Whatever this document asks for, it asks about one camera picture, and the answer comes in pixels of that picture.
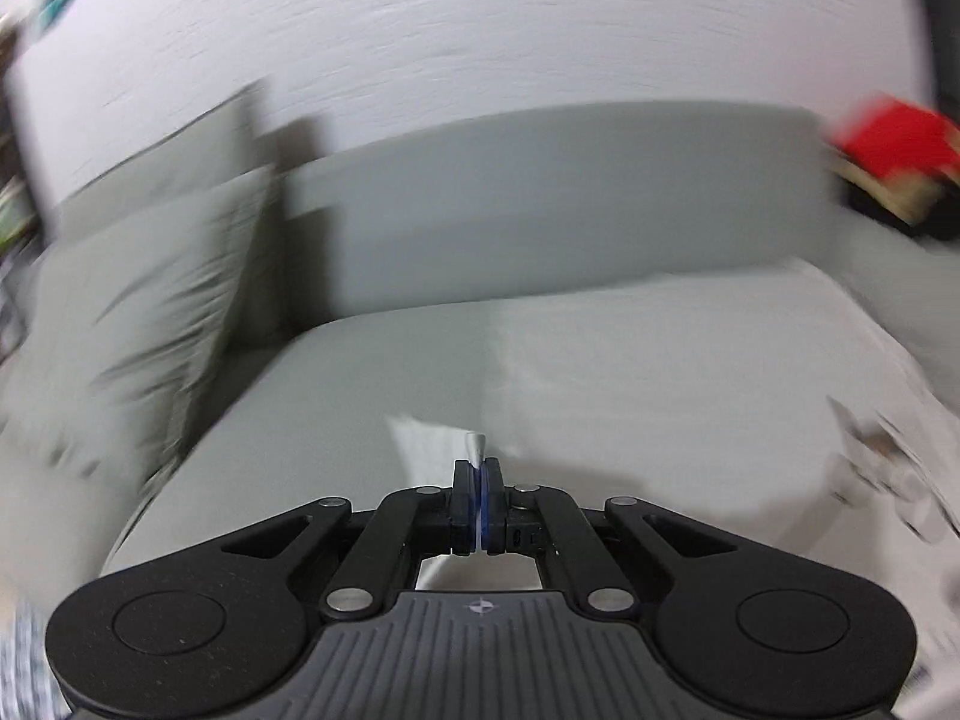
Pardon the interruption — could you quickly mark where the grey-green throw pillow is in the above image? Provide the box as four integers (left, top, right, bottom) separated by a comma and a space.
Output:
0, 165, 280, 477

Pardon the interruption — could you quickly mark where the grey sofa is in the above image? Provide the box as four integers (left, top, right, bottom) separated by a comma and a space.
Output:
0, 82, 960, 616

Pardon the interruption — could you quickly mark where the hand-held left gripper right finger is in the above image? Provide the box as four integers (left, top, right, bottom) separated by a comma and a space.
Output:
480, 456, 742, 621

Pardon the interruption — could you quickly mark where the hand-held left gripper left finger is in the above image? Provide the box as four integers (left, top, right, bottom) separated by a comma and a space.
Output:
217, 457, 481, 622

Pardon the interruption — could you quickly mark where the white shirt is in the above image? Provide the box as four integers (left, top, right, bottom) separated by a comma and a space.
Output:
386, 259, 960, 720

